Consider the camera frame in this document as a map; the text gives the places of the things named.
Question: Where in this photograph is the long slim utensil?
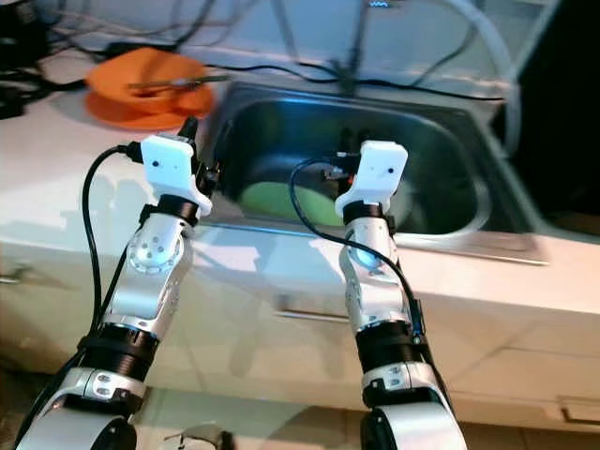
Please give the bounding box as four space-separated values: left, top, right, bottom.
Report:
127 75 231 95

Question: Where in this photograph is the orange bowl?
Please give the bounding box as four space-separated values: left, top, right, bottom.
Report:
87 47 212 118

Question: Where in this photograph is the green plate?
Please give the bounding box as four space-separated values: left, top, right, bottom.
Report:
237 180 348 226

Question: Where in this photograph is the orange plate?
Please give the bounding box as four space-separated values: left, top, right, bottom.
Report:
84 89 215 130

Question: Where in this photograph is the stainless steel sink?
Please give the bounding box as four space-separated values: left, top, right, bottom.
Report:
202 82 549 263

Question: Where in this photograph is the dark metal faucet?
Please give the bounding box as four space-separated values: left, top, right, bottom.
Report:
342 0 376 95

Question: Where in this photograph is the black electronic device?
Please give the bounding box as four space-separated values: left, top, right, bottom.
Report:
0 0 57 71

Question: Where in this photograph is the black appliance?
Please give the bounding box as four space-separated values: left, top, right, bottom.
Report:
516 0 600 217

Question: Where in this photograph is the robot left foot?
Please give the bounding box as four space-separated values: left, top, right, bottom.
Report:
164 427 235 450

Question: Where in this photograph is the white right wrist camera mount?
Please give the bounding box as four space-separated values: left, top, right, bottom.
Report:
335 141 409 221

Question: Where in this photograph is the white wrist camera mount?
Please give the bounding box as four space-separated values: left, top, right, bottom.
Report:
335 141 409 221
141 133 212 217

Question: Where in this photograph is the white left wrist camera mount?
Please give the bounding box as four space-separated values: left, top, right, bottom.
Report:
141 133 212 217

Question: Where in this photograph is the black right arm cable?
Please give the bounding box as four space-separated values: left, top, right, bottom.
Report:
288 157 428 348

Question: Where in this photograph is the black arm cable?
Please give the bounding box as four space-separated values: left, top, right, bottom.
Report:
81 142 143 329
288 157 428 348

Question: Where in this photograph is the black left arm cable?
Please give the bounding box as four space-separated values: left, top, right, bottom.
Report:
81 142 143 329

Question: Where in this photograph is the white hose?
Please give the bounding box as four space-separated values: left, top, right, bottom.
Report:
455 0 521 156

